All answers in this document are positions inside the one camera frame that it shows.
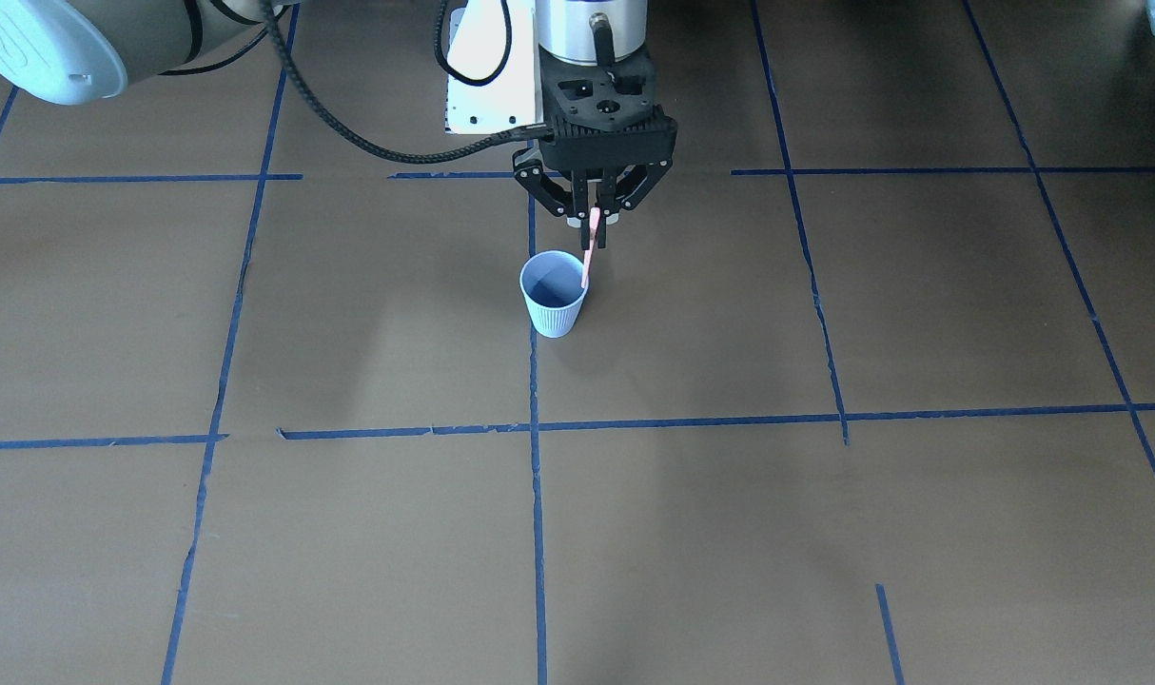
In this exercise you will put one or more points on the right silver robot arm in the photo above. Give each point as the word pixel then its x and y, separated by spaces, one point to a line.
pixel 70 53

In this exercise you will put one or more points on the blue ribbed plastic cup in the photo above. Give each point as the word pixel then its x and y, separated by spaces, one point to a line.
pixel 552 286

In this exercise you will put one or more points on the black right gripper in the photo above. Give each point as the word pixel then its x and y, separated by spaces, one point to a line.
pixel 543 186

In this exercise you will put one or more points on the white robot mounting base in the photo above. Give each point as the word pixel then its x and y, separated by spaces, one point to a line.
pixel 474 43

